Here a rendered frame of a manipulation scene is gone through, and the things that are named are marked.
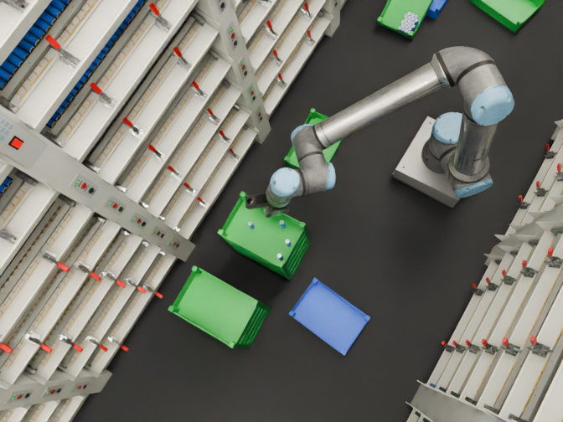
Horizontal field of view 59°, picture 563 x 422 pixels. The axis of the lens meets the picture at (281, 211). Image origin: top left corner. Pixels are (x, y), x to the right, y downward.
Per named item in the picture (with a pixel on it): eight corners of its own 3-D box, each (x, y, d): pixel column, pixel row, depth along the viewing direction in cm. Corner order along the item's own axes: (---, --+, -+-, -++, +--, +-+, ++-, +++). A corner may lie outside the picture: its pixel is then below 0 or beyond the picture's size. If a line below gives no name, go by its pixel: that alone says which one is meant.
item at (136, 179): (229, 69, 185) (235, 55, 172) (137, 203, 175) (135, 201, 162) (183, 36, 182) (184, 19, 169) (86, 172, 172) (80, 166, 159)
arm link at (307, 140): (475, 22, 144) (281, 131, 170) (493, 56, 139) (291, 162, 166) (482, 41, 154) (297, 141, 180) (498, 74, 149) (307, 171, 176)
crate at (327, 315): (369, 318, 224) (370, 316, 216) (343, 355, 221) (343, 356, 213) (315, 279, 231) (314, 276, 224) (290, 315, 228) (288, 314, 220)
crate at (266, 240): (307, 228, 205) (306, 223, 198) (283, 270, 202) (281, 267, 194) (245, 196, 212) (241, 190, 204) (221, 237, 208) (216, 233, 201)
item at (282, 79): (327, 24, 255) (337, 12, 242) (266, 119, 245) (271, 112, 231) (295, 0, 252) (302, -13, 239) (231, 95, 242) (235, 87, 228)
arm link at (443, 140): (457, 124, 217) (464, 103, 200) (472, 157, 211) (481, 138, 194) (422, 135, 218) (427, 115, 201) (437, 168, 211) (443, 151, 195)
